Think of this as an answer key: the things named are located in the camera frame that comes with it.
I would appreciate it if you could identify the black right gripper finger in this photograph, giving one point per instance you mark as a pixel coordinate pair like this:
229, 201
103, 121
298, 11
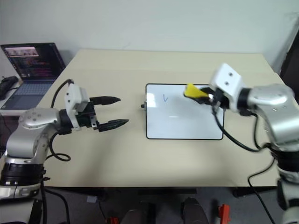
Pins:
202, 98

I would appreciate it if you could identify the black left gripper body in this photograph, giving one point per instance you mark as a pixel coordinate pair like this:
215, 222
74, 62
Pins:
87, 116

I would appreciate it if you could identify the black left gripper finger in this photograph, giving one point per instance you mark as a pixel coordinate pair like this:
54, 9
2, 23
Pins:
113, 124
106, 100

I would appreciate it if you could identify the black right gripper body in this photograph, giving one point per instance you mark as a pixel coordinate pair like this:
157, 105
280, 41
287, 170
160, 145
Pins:
219, 97

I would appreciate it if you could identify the yellow whiteboard eraser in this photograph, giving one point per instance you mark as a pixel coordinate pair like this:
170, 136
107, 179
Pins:
192, 91

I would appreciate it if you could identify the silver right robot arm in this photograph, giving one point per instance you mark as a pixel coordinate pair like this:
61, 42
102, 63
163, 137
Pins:
275, 112

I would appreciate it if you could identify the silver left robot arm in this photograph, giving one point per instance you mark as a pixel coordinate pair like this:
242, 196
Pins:
28, 137

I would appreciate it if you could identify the black-framed whiteboard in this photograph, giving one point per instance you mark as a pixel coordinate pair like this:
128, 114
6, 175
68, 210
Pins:
184, 116

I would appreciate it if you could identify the open laptop computer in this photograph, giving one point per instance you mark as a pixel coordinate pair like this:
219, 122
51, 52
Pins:
30, 74

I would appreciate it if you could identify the black object beside laptop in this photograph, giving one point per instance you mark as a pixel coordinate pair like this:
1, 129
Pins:
6, 86

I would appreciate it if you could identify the red clamp under table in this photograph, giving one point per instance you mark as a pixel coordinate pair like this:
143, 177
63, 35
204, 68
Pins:
112, 220
224, 212

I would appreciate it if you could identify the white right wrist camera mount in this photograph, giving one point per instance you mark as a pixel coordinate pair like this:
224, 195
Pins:
227, 84

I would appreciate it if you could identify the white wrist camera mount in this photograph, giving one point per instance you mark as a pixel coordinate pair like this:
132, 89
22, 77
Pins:
74, 98
227, 84

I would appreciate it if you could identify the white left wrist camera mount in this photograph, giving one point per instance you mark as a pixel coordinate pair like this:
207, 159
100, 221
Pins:
74, 98

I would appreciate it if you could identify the dark cabinet by wall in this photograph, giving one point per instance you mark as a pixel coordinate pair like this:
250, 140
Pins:
289, 58

